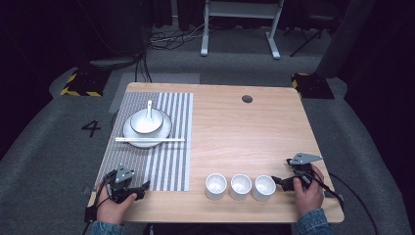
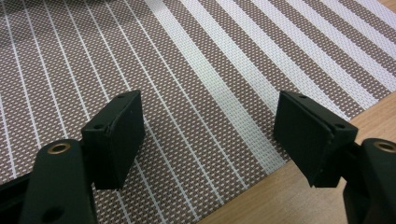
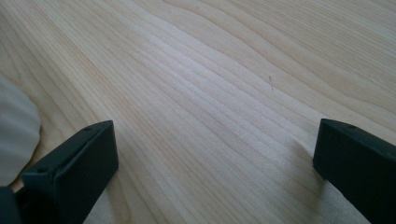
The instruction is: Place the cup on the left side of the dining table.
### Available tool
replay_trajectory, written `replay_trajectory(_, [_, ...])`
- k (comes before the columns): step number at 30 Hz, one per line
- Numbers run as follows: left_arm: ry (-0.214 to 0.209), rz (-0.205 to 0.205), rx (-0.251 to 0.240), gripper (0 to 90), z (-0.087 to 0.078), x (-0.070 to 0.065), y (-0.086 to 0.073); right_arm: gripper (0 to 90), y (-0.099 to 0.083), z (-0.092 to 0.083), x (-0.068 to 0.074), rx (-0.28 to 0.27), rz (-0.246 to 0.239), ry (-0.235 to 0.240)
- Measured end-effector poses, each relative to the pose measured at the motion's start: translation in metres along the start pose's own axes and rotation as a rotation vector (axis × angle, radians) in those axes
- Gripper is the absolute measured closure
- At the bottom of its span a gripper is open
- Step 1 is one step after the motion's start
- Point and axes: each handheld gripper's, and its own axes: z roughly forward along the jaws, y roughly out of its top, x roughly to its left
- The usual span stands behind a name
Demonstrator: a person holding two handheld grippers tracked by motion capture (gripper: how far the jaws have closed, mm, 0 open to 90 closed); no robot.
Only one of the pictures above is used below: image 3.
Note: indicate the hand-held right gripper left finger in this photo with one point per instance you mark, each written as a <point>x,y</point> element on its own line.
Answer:
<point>68,174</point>

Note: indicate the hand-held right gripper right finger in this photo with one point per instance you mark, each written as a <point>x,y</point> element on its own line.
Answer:
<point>358,161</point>

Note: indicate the white cloth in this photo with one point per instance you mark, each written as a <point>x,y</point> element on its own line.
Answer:
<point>15,133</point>

